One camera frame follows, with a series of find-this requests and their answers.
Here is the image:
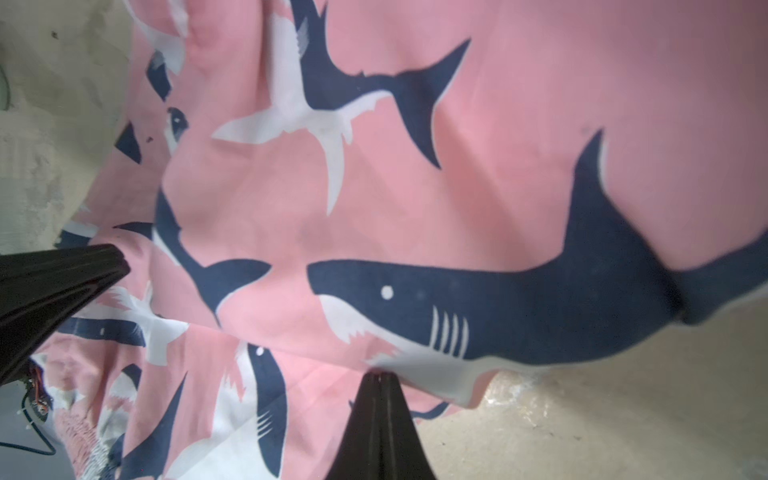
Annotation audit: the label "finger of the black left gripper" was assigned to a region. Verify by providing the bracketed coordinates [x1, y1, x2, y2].
[1, 244, 130, 384]

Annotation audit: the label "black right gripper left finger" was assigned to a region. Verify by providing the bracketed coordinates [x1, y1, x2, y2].
[326, 372, 381, 480]

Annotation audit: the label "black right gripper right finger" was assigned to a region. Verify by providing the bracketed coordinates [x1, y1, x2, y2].
[379, 373, 436, 480]

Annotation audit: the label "pink shark print shorts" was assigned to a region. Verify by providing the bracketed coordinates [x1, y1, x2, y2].
[34, 1, 767, 479]

